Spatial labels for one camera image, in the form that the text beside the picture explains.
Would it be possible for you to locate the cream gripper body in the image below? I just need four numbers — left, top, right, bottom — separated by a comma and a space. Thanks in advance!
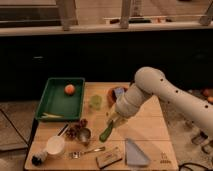
106, 106, 127, 128

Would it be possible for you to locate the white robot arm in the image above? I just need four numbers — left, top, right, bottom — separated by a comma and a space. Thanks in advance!
107, 67, 213, 138

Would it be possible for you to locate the metal cup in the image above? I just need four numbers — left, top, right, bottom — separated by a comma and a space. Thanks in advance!
77, 128, 91, 146

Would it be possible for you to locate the white cup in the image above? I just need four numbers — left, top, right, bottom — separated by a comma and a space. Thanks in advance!
46, 136, 65, 157

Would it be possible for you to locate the brown bowl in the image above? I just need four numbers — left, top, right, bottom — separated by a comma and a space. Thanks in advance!
107, 86, 127, 107

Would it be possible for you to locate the light green object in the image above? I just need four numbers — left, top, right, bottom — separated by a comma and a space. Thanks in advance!
89, 95, 102, 110

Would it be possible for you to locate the blue sponge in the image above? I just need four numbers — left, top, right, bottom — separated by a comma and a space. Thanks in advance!
114, 87, 124, 98

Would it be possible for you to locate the wooden block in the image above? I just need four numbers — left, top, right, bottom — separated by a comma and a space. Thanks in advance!
96, 147, 122, 169

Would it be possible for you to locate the grey triangular cloth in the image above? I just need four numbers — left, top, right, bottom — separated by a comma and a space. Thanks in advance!
125, 138, 150, 167

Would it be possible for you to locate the metal fork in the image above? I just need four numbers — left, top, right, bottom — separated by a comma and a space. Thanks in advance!
69, 146, 106, 159

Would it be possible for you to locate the orange fruit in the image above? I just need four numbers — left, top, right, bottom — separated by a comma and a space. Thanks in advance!
64, 84, 75, 95

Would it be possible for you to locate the green plastic tray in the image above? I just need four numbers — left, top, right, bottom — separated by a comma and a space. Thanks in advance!
35, 77, 85, 122

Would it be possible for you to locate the black utensil handle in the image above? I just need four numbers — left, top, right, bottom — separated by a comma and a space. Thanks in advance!
57, 124, 69, 136

